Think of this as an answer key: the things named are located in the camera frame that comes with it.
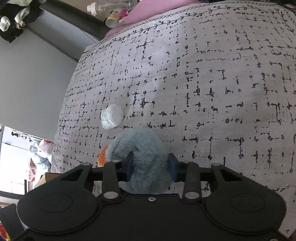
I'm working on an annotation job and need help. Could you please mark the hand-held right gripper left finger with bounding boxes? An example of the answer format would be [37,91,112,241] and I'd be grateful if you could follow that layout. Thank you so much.
[58,152,134,202]

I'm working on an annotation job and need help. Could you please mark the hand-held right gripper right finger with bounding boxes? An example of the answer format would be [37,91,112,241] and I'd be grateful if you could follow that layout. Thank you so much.
[168,153,243,202]

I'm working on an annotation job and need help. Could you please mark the blue plush toy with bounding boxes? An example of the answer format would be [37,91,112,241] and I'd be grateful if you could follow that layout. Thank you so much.
[107,126,173,194]

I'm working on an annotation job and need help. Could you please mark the burger plush toy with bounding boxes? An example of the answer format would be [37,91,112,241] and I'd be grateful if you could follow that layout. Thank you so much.
[97,146,110,168]

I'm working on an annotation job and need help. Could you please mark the white soft bundle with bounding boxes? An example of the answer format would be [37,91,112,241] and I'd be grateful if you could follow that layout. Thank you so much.
[100,104,124,130]

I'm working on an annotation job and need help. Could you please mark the cardboard box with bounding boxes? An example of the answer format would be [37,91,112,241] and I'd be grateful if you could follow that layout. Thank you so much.
[35,173,62,189]

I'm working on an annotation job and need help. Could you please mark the grey printed blanket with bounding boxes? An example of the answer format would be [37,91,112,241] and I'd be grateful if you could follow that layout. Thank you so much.
[50,0,296,234]

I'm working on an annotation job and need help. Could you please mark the white plastic bag red print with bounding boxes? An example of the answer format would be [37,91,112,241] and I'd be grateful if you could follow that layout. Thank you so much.
[38,139,54,158]

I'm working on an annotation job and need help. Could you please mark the pink bed sheet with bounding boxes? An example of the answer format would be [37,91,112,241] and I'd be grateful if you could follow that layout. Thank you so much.
[105,0,208,37]

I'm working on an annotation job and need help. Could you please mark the dark headboard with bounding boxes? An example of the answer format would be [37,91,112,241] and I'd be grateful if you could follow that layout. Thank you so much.
[39,0,112,63]

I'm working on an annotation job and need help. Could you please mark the clear plastic bottle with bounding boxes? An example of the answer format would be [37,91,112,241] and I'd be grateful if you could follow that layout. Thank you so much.
[87,0,137,16]

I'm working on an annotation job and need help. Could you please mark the black and white clothes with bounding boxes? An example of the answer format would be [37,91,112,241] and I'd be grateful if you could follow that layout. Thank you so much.
[0,0,42,43]

